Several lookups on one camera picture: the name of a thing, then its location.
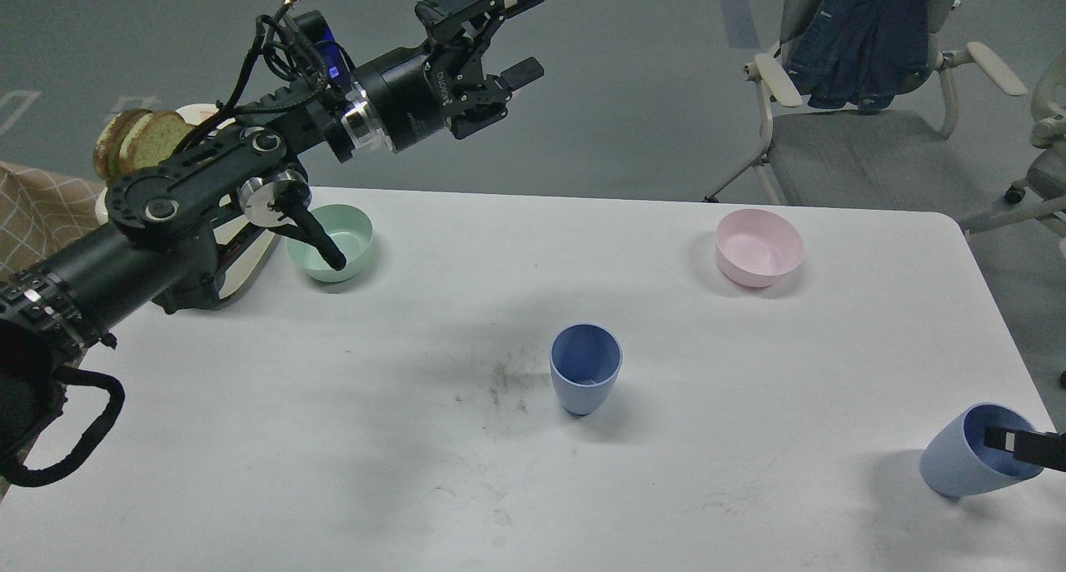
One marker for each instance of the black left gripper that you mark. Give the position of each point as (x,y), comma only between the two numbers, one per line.
(417,91)

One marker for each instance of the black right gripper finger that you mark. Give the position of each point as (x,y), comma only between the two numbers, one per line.
(1045,450)

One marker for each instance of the blue cup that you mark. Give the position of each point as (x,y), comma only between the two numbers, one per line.
(957,463)
(585,361)

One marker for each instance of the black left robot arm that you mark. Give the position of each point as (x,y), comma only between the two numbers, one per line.
(175,226)

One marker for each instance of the green bowl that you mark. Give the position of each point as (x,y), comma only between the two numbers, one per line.
(351,230)

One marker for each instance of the cream toaster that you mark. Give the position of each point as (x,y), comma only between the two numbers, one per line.
(242,268)

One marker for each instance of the grey office chair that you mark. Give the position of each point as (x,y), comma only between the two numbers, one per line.
(897,158)

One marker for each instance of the front bread slice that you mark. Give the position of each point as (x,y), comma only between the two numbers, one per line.
(151,140)

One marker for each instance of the bread slice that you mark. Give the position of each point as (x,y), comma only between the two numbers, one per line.
(109,142)
(151,140)

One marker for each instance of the pink bowl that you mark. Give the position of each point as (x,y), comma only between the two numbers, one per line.
(756,248)

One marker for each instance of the rear bread slice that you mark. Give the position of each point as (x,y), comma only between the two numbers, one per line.
(109,142)

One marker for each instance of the blue denim jacket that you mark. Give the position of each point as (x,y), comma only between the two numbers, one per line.
(861,52)

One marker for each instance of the brown checkered cloth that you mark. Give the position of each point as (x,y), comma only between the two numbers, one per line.
(42,213)

